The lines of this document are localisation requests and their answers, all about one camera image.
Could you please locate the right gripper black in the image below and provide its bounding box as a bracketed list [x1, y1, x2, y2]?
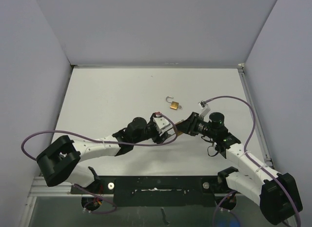
[175, 112, 216, 139]

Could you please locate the long shackle brass padlock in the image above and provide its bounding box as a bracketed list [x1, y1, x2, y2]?
[167, 120, 183, 138]

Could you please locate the small brass padlock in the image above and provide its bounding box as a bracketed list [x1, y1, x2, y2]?
[165, 96, 179, 110]

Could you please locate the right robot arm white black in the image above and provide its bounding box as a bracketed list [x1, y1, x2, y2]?
[176, 112, 303, 225]

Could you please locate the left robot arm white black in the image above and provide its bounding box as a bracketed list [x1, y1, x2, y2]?
[36, 115, 170, 193]

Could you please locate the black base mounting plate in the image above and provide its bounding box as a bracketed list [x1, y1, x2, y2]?
[86, 175, 230, 207]

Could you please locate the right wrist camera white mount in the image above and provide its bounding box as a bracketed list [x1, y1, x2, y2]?
[198, 101, 211, 119]

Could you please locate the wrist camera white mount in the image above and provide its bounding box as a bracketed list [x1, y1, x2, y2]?
[198, 101, 211, 119]
[152, 112, 171, 134]

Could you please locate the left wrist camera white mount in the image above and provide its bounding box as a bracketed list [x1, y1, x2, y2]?
[152, 112, 171, 134]

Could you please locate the aluminium frame rail right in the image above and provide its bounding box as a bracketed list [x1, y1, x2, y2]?
[237, 63, 274, 168]

